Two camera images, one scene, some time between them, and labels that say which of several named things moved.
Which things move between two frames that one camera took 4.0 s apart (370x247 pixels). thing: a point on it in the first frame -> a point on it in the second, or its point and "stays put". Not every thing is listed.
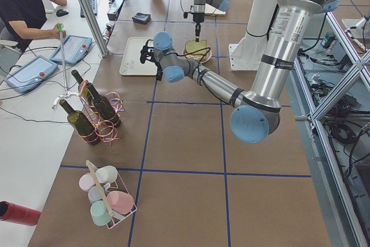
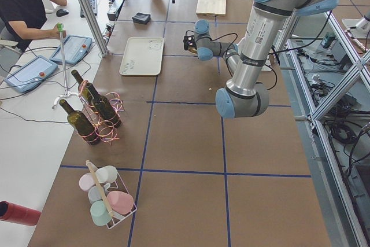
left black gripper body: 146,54 -> 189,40
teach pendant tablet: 31,74 stays put
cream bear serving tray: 131,64 stays put
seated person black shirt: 22,13 stays put
